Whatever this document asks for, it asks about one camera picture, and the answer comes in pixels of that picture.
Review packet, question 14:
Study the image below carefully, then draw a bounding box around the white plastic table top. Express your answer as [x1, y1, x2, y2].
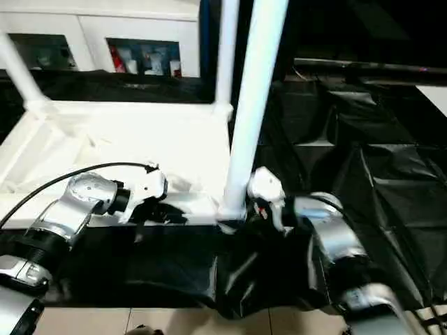
[0, 100, 242, 228]

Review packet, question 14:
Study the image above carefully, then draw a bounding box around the white plastic table leg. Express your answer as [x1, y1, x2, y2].
[213, 0, 240, 117]
[0, 31, 54, 114]
[218, 0, 289, 218]

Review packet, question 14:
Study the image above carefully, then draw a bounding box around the black left robot foot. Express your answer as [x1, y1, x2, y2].
[133, 325, 166, 335]

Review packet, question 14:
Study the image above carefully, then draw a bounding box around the black table mat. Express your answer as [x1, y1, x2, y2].
[0, 70, 447, 318]

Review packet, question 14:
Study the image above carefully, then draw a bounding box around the white glass door cabinet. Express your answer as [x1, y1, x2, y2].
[0, 0, 203, 79]

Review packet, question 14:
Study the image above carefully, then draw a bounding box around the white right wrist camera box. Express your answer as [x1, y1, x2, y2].
[247, 166, 288, 232]

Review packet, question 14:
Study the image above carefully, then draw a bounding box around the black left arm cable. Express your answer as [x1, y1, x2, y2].
[0, 162, 160, 228]

